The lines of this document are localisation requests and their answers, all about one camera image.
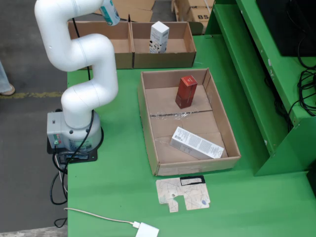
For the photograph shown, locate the shallow cardboard tray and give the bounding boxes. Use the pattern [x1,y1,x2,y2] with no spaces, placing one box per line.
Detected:
[137,68,241,177]

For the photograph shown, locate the beige shoe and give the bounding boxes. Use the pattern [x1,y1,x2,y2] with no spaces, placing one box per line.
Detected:
[0,83,16,96]

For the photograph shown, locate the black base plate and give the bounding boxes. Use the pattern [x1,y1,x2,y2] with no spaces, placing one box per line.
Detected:
[46,137,98,165]

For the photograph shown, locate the white adapter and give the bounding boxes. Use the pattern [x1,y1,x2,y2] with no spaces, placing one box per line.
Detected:
[134,221,160,237]

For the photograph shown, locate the green metal shelf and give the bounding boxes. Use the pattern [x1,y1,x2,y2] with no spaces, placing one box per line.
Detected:
[204,0,316,177]

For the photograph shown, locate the translucent bottle with teal label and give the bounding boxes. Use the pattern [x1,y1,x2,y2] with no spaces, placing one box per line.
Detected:
[100,0,121,27]

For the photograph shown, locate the brown cardboard with flaps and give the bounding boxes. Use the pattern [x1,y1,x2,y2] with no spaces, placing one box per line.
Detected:
[95,0,156,23]

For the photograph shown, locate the flattened patterned paper carton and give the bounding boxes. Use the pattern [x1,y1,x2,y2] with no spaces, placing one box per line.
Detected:
[156,175,212,213]

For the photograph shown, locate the long white printed box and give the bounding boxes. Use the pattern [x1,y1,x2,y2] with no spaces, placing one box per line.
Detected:
[169,126,225,160]

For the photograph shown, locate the long black arm cable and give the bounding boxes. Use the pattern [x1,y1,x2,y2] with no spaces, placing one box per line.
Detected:
[55,17,96,163]

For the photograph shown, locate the brown carton with printed letters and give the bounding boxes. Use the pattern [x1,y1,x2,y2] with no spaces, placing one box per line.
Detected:
[187,6,213,28]

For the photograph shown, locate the black monitor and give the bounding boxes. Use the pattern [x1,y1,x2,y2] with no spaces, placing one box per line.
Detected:
[255,0,316,57]

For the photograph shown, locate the black cable tangle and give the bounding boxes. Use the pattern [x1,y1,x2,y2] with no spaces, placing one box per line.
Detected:
[264,37,316,131]

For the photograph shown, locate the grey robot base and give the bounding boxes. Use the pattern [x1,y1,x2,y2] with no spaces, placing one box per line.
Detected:
[46,111,104,153]

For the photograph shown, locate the divided cardboard box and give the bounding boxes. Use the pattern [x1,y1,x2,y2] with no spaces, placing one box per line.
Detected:
[67,21,204,70]

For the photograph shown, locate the red carton box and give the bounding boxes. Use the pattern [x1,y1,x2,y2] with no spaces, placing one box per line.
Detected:
[175,75,198,110]

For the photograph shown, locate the white box with black pattern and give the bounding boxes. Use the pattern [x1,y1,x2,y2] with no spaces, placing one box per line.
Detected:
[149,21,170,54]

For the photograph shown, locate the white adapter cable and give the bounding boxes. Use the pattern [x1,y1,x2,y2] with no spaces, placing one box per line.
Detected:
[63,207,136,227]

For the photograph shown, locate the black power cables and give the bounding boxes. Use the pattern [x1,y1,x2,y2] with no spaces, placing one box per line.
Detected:
[49,153,69,228]

